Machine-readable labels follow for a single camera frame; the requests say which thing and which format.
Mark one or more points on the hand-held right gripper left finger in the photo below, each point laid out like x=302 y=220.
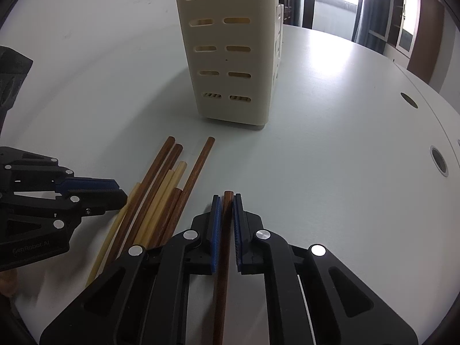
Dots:
x=215 y=233

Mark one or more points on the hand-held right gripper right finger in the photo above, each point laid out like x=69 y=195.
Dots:
x=239 y=237

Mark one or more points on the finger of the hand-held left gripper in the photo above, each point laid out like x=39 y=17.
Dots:
x=90 y=184
x=104 y=201

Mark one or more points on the pale yellow chopstick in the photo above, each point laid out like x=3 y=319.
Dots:
x=172 y=183
x=115 y=233
x=158 y=197

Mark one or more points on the brown wooden chopstick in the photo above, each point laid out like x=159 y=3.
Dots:
x=224 y=276
x=151 y=174
x=158 y=183
x=196 y=170
x=169 y=212

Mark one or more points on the cream slotted utensil holder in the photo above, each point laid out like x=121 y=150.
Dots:
x=219 y=36

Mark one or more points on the person's left hand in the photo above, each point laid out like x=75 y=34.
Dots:
x=7 y=283

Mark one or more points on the dark blue curtain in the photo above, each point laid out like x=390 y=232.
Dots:
x=364 y=10

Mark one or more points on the cabinet with glass doors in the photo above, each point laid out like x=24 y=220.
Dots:
x=409 y=18

